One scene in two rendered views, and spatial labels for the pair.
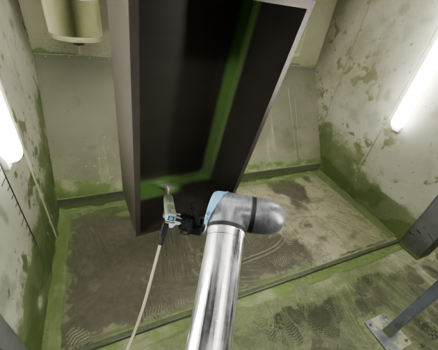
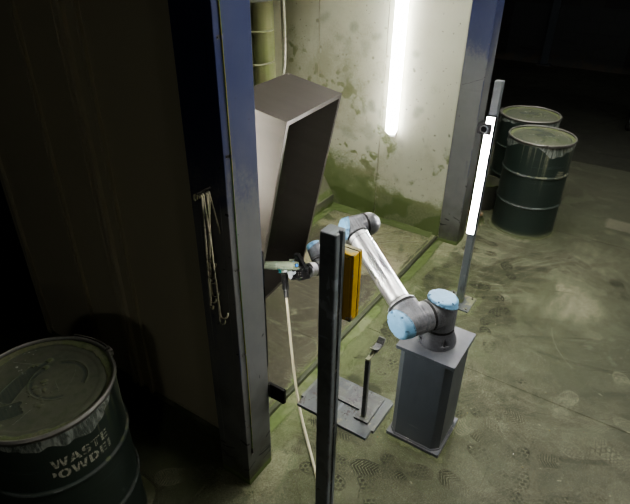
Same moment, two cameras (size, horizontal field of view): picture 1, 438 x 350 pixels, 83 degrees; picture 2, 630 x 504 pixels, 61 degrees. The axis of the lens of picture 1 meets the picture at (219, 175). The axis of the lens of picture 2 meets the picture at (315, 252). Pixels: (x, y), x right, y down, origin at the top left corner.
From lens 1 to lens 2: 2.18 m
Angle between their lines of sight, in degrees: 25
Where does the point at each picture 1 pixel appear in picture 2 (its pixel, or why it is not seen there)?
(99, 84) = not seen: hidden behind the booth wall
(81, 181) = not seen: hidden behind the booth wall
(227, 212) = (357, 224)
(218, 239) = (362, 237)
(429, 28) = (381, 43)
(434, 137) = (423, 133)
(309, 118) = not seen: hidden behind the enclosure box
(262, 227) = (374, 225)
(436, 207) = (450, 192)
